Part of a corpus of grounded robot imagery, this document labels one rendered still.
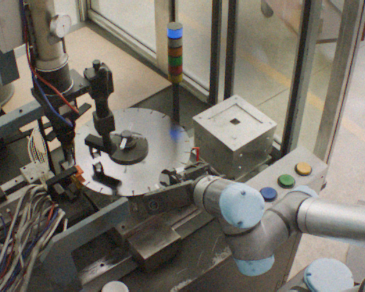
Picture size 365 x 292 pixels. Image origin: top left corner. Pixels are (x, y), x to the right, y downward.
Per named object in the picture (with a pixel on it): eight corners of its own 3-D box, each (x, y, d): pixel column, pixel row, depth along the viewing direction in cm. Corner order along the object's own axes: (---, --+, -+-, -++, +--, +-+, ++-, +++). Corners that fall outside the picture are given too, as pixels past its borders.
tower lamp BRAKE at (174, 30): (176, 28, 142) (176, 20, 140) (185, 35, 140) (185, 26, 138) (163, 34, 140) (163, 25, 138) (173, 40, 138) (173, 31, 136)
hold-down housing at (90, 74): (112, 121, 122) (104, 52, 108) (119, 132, 119) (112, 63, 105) (91, 129, 119) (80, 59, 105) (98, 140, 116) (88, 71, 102)
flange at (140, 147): (104, 137, 136) (103, 130, 134) (144, 131, 137) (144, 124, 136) (110, 166, 128) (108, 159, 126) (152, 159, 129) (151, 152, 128)
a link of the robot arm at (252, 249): (295, 251, 97) (281, 206, 94) (256, 284, 92) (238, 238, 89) (270, 244, 103) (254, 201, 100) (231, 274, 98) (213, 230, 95)
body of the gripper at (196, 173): (206, 190, 115) (233, 199, 104) (173, 204, 112) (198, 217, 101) (197, 158, 113) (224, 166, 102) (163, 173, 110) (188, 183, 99)
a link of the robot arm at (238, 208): (240, 241, 87) (224, 200, 85) (211, 226, 97) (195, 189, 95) (273, 219, 90) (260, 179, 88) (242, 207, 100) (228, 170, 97)
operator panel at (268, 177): (293, 179, 151) (301, 144, 141) (318, 199, 145) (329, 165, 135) (226, 226, 139) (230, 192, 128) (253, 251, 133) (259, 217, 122)
